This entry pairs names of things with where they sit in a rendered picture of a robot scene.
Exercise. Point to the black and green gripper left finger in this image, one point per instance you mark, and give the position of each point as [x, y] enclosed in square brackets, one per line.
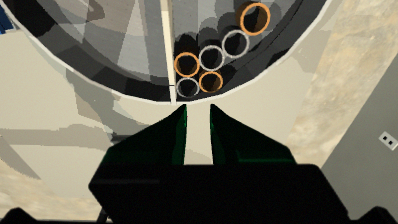
[163, 142]

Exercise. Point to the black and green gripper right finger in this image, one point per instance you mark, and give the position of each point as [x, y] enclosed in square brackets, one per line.
[233, 142]

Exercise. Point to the dark grey metal bushing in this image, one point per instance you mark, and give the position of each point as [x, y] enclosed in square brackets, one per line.
[240, 49]
[214, 64]
[188, 91]

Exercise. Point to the bronze bushing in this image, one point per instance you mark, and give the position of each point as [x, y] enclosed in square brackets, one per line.
[186, 71]
[210, 86]
[262, 22]

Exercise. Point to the blue crate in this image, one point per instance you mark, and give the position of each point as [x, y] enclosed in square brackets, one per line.
[6, 24]

